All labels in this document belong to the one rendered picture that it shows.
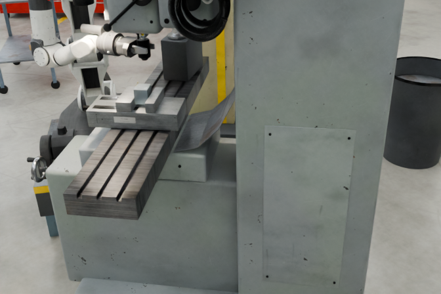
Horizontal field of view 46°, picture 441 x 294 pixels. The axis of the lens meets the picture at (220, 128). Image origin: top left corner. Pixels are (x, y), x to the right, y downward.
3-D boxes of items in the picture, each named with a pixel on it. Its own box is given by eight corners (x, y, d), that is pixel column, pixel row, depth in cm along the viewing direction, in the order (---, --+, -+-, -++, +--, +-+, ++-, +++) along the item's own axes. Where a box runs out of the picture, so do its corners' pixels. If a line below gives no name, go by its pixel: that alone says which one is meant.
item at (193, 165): (81, 175, 202) (76, 149, 196) (111, 133, 232) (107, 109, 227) (206, 184, 194) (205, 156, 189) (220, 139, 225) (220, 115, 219)
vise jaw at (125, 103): (115, 111, 190) (114, 102, 188) (128, 95, 203) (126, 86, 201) (131, 112, 189) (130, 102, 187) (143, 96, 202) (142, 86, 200)
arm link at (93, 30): (105, 59, 196) (81, 56, 200) (121, 46, 204) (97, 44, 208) (99, 31, 190) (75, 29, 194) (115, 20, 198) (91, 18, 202)
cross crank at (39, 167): (25, 187, 224) (20, 164, 219) (39, 172, 235) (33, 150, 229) (60, 189, 222) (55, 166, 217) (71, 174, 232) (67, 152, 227)
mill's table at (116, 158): (66, 214, 160) (62, 193, 156) (165, 69, 268) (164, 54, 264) (138, 220, 157) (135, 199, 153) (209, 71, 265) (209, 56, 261)
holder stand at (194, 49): (163, 79, 235) (159, 37, 226) (180, 63, 253) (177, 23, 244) (188, 81, 232) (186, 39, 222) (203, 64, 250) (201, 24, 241)
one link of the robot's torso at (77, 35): (72, 60, 268) (58, -34, 251) (106, 57, 271) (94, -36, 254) (69, 67, 254) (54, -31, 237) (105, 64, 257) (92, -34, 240)
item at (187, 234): (65, 282, 234) (41, 170, 206) (92, 236, 262) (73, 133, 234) (242, 300, 222) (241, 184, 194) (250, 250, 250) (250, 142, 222)
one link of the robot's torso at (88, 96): (81, 102, 294) (65, 32, 260) (116, 99, 296) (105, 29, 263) (80, 121, 283) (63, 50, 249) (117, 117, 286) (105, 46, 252)
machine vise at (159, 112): (88, 126, 195) (83, 100, 190) (102, 109, 208) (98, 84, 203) (178, 131, 190) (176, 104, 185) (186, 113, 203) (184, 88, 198)
